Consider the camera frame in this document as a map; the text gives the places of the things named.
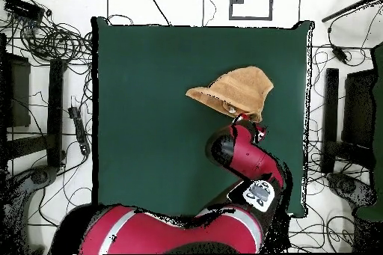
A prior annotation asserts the tan terry towel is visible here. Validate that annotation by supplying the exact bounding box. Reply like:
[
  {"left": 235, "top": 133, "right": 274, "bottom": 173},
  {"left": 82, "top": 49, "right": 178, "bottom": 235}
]
[{"left": 185, "top": 65, "right": 275, "bottom": 123}]

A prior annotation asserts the black flat panel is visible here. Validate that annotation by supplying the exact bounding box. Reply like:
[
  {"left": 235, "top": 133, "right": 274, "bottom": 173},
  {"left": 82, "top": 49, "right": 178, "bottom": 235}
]
[
  {"left": 0, "top": 52, "right": 31, "bottom": 129},
  {"left": 341, "top": 69, "right": 377, "bottom": 150}
]

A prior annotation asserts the dark green tablecloth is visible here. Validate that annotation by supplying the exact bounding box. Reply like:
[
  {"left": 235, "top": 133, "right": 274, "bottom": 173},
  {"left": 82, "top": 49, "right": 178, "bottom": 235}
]
[{"left": 91, "top": 16, "right": 315, "bottom": 218}]

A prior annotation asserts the black power adapter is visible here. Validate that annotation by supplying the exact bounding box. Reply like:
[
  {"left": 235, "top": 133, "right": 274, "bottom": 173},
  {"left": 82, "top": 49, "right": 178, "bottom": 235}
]
[{"left": 331, "top": 44, "right": 349, "bottom": 65}]

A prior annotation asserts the grey chair base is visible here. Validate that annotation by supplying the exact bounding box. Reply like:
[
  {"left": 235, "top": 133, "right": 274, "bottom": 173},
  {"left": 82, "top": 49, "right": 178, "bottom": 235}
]
[
  {"left": 325, "top": 172, "right": 378, "bottom": 208},
  {"left": 8, "top": 165, "right": 59, "bottom": 196}
]

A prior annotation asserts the black tripod pole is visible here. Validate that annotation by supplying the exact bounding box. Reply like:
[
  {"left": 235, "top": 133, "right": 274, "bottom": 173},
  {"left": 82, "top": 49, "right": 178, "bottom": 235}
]
[{"left": 321, "top": 0, "right": 383, "bottom": 23}]

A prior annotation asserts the black power strip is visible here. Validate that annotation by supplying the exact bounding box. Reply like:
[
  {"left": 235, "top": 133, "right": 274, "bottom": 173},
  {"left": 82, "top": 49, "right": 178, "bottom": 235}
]
[{"left": 67, "top": 105, "right": 91, "bottom": 156}]

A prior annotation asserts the black device box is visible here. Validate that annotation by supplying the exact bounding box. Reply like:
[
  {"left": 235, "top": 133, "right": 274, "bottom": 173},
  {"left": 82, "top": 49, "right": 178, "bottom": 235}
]
[{"left": 4, "top": 0, "right": 46, "bottom": 23}]

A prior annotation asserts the black frame bar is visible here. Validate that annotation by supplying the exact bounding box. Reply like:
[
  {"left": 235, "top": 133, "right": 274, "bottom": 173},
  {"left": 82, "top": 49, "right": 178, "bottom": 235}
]
[
  {"left": 46, "top": 58, "right": 65, "bottom": 168},
  {"left": 321, "top": 67, "right": 340, "bottom": 173}
]

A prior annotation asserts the tangled black cable bundle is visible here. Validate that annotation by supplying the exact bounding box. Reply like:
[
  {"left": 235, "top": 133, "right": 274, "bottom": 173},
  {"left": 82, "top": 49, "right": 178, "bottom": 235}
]
[{"left": 17, "top": 21, "right": 94, "bottom": 64}]

